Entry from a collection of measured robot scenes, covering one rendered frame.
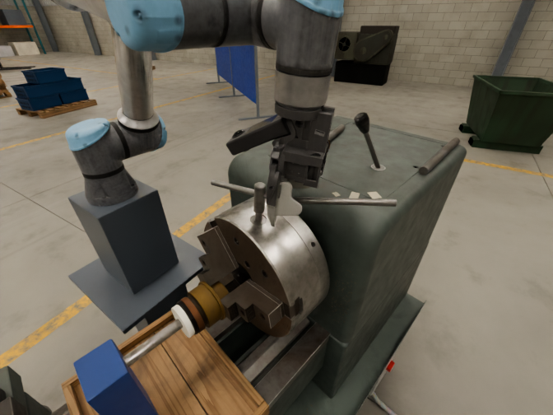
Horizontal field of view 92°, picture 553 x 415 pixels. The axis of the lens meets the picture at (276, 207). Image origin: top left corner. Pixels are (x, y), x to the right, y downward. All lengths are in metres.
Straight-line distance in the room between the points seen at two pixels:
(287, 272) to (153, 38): 0.40
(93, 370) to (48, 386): 1.49
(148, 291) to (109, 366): 0.60
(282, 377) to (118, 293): 0.69
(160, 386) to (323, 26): 0.76
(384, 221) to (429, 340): 1.50
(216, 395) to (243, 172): 0.54
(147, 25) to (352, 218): 0.44
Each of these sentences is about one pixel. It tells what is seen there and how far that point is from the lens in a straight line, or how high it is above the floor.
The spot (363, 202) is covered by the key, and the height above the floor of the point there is 1.32.
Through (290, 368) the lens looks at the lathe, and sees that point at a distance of 0.77.
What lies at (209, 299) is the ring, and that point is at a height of 1.12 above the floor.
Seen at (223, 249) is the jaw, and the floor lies 1.16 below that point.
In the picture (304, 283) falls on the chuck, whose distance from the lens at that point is 0.55.
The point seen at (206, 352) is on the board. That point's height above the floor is 0.89.
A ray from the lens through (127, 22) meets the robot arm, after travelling 0.36.
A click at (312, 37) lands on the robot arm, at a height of 1.55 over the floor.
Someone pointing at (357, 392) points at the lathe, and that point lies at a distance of 1.13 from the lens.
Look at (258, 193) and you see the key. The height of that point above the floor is 1.31.
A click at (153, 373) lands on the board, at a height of 0.88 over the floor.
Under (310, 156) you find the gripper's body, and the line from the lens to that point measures 0.40.
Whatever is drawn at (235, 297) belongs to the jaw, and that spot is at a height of 1.11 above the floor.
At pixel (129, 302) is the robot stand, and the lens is 1.13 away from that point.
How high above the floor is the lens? 1.57
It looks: 35 degrees down
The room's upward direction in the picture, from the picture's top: straight up
